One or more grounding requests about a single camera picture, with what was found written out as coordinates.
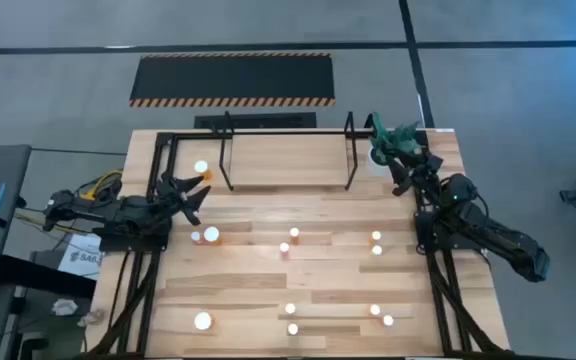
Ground white printed paper sheet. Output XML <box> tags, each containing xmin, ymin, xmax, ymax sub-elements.
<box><xmin>57</xmin><ymin>233</ymin><xmax>103</xmax><ymax>281</ymax></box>

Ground crumpled brown paper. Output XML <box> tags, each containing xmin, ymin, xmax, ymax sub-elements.
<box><xmin>76</xmin><ymin>308</ymin><xmax>105</xmax><ymax>329</ymax></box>

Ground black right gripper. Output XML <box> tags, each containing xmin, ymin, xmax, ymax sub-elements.
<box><xmin>386</xmin><ymin>150</ymin><xmax>444</xmax><ymax>197</ymax></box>

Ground crumpled white paper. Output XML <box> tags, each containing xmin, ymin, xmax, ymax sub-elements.
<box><xmin>51</xmin><ymin>298</ymin><xmax>80</xmax><ymax>318</ymax></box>

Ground wooden shelf black frame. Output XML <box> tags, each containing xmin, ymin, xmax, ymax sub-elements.
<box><xmin>217</xmin><ymin>110</ymin><xmax>364</xmax><ymax>193</ymax></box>

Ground yellow cable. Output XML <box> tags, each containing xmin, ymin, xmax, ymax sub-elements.
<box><xmin>80</xmin><ymin>169</ymin><xmax>124</xmax><ymax>202</ymax></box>

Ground green plant white pot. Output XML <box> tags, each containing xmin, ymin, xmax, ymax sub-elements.
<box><xmin>367</xmin><ymin>112</ymin><xmax>427</xmax><ymax>177</ymax></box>

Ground dark grey side desk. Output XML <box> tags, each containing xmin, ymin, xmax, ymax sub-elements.
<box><xmin>0</xmin><ymin>144</ymin><xmax>33</xmax><ymax>294</ymax></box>

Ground large orange pill bottle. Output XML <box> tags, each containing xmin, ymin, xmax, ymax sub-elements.
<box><xmin>202</xmin><ymin>225</ymin><xmax>222</xmax><ymax>246</ymax></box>
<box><xmin>193</xmin><ymin>159</ymin><xmax>213</xmax><ymax>181</ymax></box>
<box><xmin>193</xmin><ymin>311</ymin><xmax>215</xmax><ymax>332</ymax></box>

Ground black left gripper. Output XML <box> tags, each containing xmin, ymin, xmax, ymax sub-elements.
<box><xmin>155</xmin><ymin>172</ymin><xmax>212</xmax><ymax>226</ymax></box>

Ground black metal bar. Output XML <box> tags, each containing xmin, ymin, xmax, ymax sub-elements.
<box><xmin>0</xmin><ymin>253</ymin><xmax>98</xmax><ymax>301</ymax></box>

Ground black mat hazard stripes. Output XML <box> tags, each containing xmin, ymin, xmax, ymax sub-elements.
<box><xmin>128</xmin><ymin>52</ymin><xmax>337</xmax><ymax>109</ymax></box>

